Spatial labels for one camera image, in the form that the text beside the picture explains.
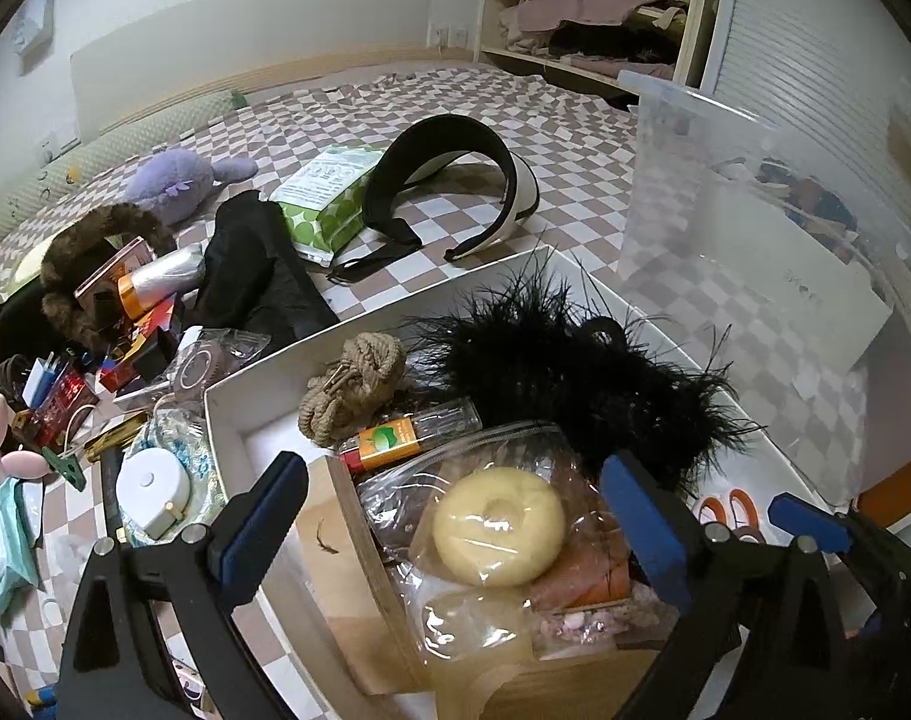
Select white round tape measure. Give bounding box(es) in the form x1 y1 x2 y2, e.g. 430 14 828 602
115 448 196 541

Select pink bunny toy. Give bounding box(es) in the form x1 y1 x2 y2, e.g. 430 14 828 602
0 394 53 493

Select silver tube with orange cap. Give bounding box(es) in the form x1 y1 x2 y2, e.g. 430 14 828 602
116 244 208 320

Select clear packet with round disc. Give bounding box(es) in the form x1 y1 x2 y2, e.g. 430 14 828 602
155 325 277 407

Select white flat card box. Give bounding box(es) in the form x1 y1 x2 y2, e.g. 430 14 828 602
691 178 895 374

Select green clip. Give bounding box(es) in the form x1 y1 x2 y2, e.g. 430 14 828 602
41 444 91 493

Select black folded clothes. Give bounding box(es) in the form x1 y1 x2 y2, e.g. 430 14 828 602
546 19 686 70

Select teal wipes pack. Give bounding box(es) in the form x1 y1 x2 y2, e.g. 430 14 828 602
0 476 44 628

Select green wet wipes pack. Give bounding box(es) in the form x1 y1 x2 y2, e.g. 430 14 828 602
268 144 388 268

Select orange board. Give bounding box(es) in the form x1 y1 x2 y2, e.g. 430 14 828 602
855 465 911 535

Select gold pen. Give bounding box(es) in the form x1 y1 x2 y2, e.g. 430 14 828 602
84 412 151 460

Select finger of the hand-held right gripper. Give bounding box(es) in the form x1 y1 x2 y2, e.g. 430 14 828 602
769 493 911 601

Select white ribbed sliding door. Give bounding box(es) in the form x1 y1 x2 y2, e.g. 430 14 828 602
699 0 911 166

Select mauve folded clothes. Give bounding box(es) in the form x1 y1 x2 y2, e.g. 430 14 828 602
499 0 691 55

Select checkered blanket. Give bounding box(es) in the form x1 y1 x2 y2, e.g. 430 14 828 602
0 64 869 720

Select wooden box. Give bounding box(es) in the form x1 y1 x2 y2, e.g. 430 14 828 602
298 454 670 720

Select black cloth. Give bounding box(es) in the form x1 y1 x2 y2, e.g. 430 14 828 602
191 191 341 347

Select cream wardrobe shelf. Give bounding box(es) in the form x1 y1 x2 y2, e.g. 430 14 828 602
474 0 727 100

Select red patterned small box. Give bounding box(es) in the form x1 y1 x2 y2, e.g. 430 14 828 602
13 371 101 448

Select small black box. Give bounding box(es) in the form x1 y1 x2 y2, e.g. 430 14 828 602
129 330 184 385

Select green dotted long pillow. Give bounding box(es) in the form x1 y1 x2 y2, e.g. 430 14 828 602
0 88 248 241

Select black feather boa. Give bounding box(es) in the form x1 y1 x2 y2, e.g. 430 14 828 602
403 251 764 502

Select clear plastic storage bin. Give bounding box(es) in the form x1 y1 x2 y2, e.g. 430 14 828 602
616 69 911 515

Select black and white sun visor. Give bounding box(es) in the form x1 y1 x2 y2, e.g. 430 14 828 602
326 114 541 287

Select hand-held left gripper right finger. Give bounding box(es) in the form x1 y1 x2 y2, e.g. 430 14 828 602
600 454 871 720

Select purple plush toy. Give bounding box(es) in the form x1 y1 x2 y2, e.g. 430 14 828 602
124 148 260 227

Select brown rope bundle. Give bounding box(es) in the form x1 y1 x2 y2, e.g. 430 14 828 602
298 331 413 445

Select blue floral packet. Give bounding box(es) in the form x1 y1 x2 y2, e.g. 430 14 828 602
125 406 230 550

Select white headboard panel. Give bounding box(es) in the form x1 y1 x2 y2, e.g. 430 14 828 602
69 0 436 145

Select white cardboard box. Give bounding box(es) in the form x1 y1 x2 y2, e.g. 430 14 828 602
204 244 865 698

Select orange-handled scissors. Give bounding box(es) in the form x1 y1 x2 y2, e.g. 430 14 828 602
691 487 772 545

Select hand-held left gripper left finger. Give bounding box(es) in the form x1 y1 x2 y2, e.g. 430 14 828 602
56 451 310 720

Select pink flat box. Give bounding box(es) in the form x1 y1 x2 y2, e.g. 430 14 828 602
74 236 154 302

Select black furry item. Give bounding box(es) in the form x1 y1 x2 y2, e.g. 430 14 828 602
0 289 76 370

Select cream donut sponge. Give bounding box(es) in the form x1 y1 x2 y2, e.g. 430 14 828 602
431 466 568 587

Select clear zip bag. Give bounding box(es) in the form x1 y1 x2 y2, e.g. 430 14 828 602
356 420 655 661

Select small bottle with orange label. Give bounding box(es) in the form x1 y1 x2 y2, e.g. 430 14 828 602
339 397 484 475

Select brown fur headband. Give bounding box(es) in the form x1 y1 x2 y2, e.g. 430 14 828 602
39 202 178 358

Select clear bag with beige pad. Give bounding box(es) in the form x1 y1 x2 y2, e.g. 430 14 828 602
416 589 538 695

